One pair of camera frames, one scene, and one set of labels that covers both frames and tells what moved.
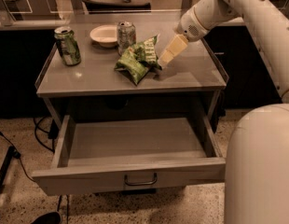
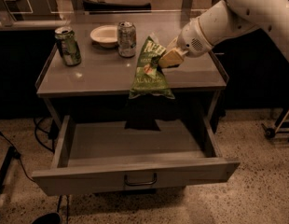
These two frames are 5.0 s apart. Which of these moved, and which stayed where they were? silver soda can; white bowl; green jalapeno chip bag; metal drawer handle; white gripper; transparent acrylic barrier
Moved: white gripper; green jalapeno chip bag
Stayed: transparent acrylic barrier; silver soda can; white bowl; metal drawer handle
